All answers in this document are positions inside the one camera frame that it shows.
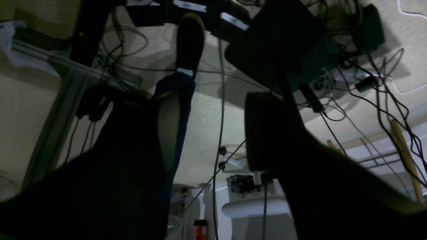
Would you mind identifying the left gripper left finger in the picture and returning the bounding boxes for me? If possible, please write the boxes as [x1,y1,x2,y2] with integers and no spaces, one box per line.
[1,100,163,240]

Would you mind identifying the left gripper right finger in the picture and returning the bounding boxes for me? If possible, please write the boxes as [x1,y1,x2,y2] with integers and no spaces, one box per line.
[245,92,427,240]

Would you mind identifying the blue jeans leg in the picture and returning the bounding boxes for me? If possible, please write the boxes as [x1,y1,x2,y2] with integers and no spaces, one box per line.
[129,67,195,240]

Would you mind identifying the white round stand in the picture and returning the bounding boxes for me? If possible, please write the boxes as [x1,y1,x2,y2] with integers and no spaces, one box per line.
[221,177,292,218]

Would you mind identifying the wooden stick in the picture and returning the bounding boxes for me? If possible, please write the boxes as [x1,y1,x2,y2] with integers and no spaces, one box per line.
[390,120,425,205]

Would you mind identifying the red black can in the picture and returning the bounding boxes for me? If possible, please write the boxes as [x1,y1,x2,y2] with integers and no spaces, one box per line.
[193,220,208,240]

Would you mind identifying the black power adapter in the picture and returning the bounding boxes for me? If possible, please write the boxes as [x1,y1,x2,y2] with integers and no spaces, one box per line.
[299,83,325,114]

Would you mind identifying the dark shoe of person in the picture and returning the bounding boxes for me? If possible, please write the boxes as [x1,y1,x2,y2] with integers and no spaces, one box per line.
[175,12,206,79]

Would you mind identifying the aluminium frame profile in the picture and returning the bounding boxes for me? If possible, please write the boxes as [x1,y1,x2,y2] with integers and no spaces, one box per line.
[13,37,142,190]

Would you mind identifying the tangled black cables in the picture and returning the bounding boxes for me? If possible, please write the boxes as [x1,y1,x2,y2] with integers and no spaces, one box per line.
[294,0,427,187]

